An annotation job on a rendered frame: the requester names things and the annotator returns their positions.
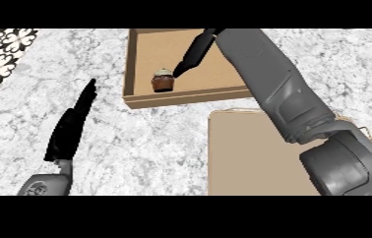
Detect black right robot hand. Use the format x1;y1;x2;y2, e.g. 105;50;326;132
171;29;227;80

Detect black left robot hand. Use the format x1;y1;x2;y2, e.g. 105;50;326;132
43;78;98;162

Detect brown cardboard box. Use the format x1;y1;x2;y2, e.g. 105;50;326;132
123;29;254;110

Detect chocolate cupcake with white frosting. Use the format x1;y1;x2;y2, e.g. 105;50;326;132
149;67;176;93

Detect beige tray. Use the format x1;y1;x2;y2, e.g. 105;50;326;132
207;107;368;197

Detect black and white patterned tile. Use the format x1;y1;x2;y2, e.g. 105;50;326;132
0;29;40;85

